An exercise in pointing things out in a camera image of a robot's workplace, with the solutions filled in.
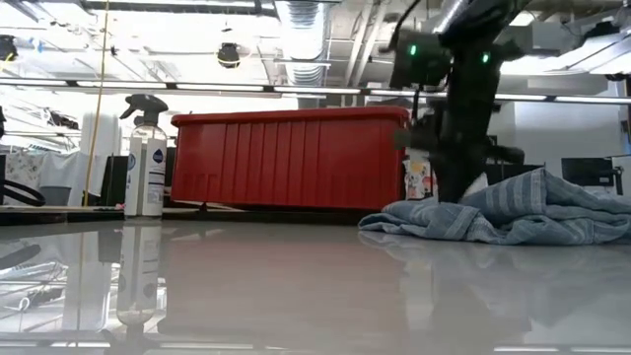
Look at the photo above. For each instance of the silver corrugated air duct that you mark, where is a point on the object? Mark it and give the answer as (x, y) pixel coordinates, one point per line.
(303, 39)

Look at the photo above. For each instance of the grey rectangular air duct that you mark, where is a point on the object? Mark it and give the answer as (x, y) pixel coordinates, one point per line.
(542, 39)

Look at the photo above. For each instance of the red plastic bin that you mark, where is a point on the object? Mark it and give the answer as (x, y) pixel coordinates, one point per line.
(296, 158)

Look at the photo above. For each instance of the clear spray bottle grey trigger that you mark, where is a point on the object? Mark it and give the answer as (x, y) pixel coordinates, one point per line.
(148, 167)

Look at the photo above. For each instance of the silver spiral air duct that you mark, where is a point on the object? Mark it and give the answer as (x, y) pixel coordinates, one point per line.
(451, 12)

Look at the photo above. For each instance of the black aluminium table frame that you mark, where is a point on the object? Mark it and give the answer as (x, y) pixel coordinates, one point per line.
(246, 216)

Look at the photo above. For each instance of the black ceiling lamp yellow band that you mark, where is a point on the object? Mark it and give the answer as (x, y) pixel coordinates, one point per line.
(229, 55)

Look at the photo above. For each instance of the floral patterned cloth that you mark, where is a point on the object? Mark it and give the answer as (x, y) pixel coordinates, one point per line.
(419, 180)

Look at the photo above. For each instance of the grey waste bin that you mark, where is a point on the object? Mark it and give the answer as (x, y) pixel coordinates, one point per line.
(55, 195)

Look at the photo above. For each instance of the black computer monitor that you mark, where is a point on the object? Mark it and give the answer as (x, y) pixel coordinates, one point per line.
(586, 171)

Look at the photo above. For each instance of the ceiling light strip rail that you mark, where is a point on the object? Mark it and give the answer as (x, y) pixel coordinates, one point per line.
(222, 89)

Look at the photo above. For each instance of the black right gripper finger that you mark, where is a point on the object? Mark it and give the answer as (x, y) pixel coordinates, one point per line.
(453, 185)

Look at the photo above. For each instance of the white patterned cloth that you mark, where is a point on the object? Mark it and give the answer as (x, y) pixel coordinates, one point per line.
(29, 167)

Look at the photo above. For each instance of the black box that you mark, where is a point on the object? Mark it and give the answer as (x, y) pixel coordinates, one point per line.
(114, 180)

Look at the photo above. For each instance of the striped blue-green towel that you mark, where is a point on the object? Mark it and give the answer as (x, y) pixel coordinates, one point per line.
(517, 217)

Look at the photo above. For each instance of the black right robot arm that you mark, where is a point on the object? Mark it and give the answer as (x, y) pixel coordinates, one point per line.
(468, 64)

